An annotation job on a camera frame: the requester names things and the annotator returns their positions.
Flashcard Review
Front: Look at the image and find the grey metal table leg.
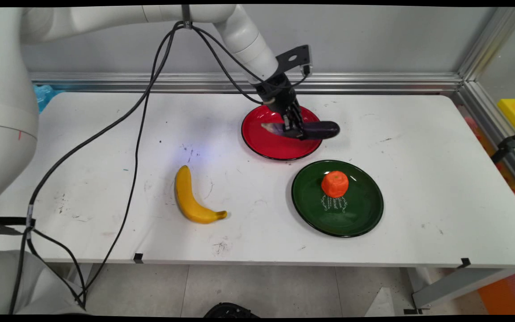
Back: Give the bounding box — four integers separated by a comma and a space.
411, 267, 515, 310

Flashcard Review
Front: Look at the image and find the orange box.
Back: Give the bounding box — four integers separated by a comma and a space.
477, 268, 515, 315

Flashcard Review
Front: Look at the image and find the black object on floor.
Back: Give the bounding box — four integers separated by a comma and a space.
204, 303, 261, 318

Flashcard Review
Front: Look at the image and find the black strap at robot base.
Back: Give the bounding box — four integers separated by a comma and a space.
0, 216, 37, 237

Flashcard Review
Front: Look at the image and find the yellow toy banana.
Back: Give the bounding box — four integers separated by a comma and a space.
175, 165, 228, 225

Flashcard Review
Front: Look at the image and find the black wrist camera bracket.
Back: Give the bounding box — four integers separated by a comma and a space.
275, 45, 313, 77

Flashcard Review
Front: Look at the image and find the slanted aluminium frame rail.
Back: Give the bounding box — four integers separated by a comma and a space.
455, 80, 515, 197

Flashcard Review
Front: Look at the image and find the horizontal aluminium frame rail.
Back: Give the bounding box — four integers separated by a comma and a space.
29, 73, 464, 94

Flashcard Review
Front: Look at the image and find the orange toy mandarin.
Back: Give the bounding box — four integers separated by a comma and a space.
321, 170, 349, 199

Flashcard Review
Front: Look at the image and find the red round plate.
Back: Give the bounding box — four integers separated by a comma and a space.
241, 105, 324, 161

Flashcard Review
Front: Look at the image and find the dark green round plate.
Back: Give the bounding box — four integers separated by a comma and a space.
291, 160, 384, 238

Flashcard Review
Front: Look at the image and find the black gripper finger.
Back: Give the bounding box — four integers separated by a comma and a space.
282, 112, 297, 138
291, 105, 306, 140

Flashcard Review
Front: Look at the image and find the purple toy eggplant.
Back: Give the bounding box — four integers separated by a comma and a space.
261, 121, 341, 141

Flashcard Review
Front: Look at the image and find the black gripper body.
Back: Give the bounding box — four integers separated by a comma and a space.
255, 73, 301, 115

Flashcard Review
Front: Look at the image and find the long black cable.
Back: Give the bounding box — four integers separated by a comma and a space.
76, 20, 191, 309
9, 20, 186, 314

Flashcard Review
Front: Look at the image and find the upright aluminium frame post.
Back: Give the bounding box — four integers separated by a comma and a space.
458, 7, 515, 82

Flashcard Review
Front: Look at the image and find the blue plastic bag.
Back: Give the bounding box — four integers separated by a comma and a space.
34, 84, 57, 113

